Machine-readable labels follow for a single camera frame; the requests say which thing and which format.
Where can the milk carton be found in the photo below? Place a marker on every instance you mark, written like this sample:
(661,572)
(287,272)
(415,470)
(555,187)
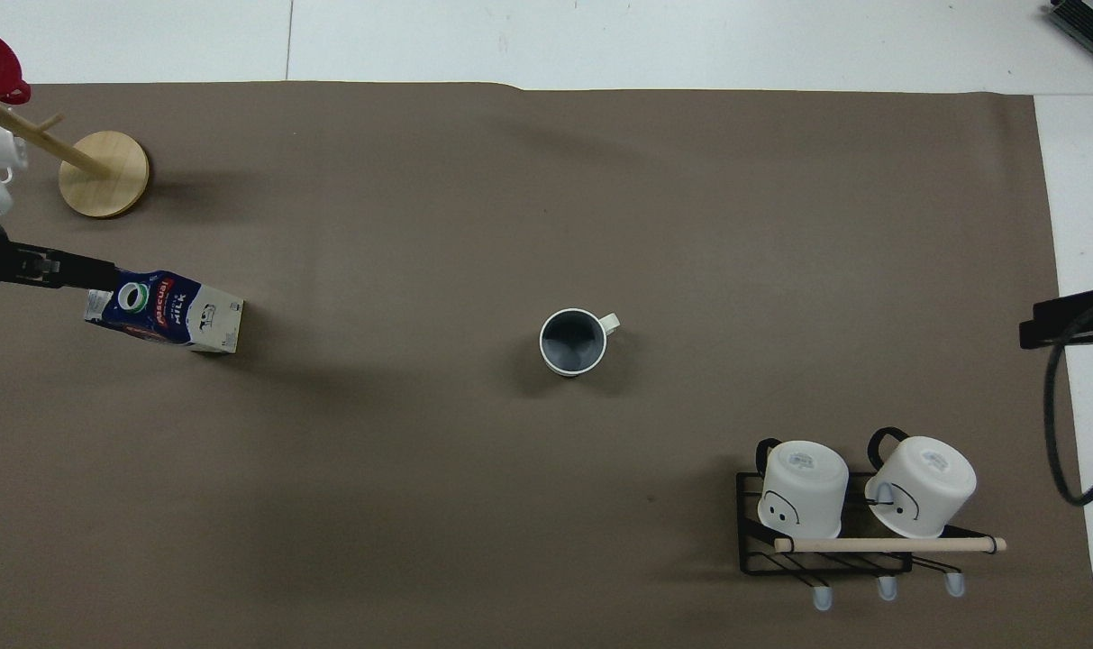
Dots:
(178,314)

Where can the grey cup with white outside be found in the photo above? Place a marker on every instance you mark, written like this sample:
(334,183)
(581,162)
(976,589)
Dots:
(571,342)

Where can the wooden mug tree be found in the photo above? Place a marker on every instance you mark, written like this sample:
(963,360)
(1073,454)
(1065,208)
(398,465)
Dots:
(104,176)

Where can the white cup with face print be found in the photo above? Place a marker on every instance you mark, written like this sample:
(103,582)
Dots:
(926,482)
(803,487)

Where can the dark grey device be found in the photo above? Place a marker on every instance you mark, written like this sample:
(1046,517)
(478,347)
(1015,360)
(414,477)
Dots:
(1091,20)

